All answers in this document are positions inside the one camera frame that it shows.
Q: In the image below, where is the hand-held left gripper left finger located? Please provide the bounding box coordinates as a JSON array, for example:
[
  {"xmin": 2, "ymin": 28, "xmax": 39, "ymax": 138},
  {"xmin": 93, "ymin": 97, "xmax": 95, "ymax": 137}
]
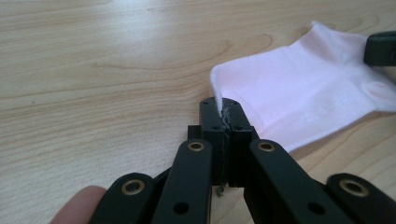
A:
[{"xmin": 187, "ymin": 96, "xmax": 230, "ymax": 188}]

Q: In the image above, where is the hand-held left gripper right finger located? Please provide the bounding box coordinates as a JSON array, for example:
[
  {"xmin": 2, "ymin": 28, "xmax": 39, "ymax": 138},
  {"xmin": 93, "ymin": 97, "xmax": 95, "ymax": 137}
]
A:
[{"xmin": 221, "ymin": 97, "xmax": 260, "ymax": 189}]

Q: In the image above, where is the pink sock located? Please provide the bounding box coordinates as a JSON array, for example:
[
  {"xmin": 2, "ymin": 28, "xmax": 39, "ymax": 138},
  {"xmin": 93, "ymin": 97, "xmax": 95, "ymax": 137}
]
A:
[{"xmin": 209, "ymin": 21, "xmax": 396, "ymax": 153}]

